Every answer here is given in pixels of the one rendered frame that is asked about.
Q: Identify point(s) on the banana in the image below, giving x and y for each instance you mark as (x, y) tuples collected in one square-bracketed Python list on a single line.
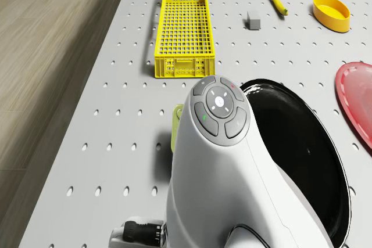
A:
[(276, 1)]

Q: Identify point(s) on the yellow bowl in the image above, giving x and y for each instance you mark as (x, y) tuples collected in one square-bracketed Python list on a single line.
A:
[(328, 20)]

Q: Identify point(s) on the grey cube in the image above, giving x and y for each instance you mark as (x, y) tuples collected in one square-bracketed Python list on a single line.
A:
[(254, 23)]

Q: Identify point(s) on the red plate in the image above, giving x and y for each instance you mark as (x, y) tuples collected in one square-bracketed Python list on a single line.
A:
[(359, 100)]

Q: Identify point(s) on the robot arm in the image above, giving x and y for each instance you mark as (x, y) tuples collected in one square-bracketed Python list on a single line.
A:
[(232, 172)]

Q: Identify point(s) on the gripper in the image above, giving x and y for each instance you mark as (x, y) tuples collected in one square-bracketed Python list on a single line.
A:
[(139, 230)]

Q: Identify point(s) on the flat-sided can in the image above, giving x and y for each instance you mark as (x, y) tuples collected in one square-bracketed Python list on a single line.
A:
[(175, 126)]

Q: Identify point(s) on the black plate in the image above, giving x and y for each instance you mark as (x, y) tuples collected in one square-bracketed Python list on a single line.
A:
[(296, 143)]

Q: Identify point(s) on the yellow basket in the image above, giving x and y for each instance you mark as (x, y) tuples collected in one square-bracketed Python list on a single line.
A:
[(183, 36)]

